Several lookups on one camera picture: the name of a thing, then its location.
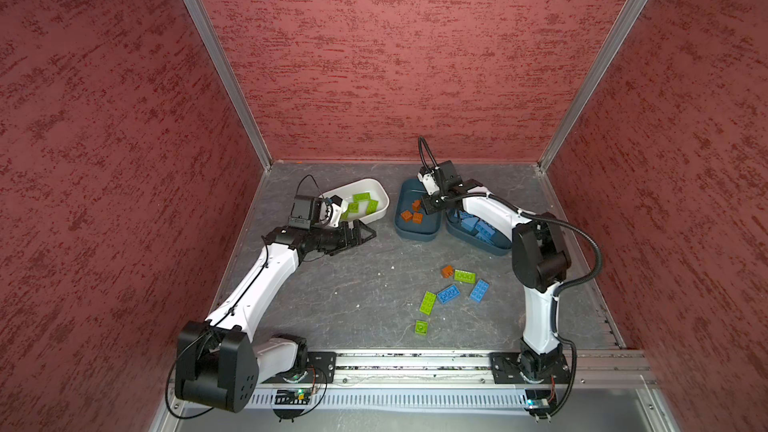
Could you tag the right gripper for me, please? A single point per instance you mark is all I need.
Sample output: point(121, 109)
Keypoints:
point(430, 209)

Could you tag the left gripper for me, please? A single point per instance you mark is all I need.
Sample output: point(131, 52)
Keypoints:
point(347, 241)

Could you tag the blue wedge lego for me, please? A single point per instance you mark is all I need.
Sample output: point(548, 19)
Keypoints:
point(469, 223)

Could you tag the small green lego bottom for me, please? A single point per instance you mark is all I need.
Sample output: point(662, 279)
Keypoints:
point(421, 328)

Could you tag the blue lego bottom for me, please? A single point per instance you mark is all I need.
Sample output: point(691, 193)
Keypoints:
point(486, 239)

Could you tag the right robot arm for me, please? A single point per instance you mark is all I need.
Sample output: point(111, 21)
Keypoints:
point(540, 259)

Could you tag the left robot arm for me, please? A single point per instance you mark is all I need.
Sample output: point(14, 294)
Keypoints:
point(232, 326)

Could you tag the middle teal container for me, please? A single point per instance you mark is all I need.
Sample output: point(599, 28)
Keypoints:
point(411, 220)

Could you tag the teal container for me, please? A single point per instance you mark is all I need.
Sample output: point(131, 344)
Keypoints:
point(411, 220)
point(502, 245)

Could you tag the white container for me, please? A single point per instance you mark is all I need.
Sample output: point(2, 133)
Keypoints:
point(377, 192)

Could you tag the right teal container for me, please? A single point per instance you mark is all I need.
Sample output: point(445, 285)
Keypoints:
point(502, 245)

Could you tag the left circuit board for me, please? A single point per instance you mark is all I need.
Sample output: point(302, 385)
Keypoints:
point(293, 398)

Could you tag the circuit board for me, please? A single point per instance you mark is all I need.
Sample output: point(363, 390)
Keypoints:
point(539, 401)
point(293, 398)

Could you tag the right circuit board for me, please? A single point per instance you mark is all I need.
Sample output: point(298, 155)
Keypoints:
point(539, 401)

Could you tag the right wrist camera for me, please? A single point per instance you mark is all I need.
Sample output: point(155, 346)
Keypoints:
point(428, 181)

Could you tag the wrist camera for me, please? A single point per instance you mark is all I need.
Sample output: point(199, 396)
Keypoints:
point(335, 206)
point(428, 181)

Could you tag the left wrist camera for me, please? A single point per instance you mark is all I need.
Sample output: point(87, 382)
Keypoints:
point(335, 206)

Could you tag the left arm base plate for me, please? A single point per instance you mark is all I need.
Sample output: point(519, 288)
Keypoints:
point(320, 368)

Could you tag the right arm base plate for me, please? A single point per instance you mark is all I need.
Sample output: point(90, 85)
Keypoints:
point(529, 368)

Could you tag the aluminium rail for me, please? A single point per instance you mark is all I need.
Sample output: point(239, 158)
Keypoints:
point(420, 363)

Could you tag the left frame post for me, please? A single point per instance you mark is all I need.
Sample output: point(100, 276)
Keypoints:
point(227, 76)

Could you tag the frame post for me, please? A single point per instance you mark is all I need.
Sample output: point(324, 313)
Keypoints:
point(619, 31)
point(227, 76)

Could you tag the right frame post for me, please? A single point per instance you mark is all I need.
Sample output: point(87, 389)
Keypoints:
point(619, 31)

